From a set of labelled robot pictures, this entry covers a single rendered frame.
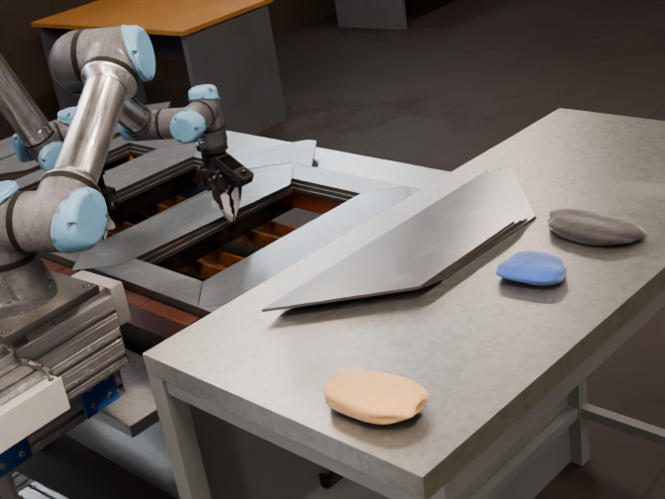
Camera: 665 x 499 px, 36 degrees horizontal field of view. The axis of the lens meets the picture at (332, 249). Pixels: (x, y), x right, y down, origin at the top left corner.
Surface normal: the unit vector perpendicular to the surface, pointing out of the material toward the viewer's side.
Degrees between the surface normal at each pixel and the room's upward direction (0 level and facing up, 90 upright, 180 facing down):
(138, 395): 0
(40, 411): 90
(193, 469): 90
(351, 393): 15
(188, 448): 90
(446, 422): 0
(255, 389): 0
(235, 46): 90
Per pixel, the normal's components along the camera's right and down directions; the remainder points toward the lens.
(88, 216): 0.93, 0.09
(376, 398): -0.16, -0.78
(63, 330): 0.77, 0.17
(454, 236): -0.14, -0.89
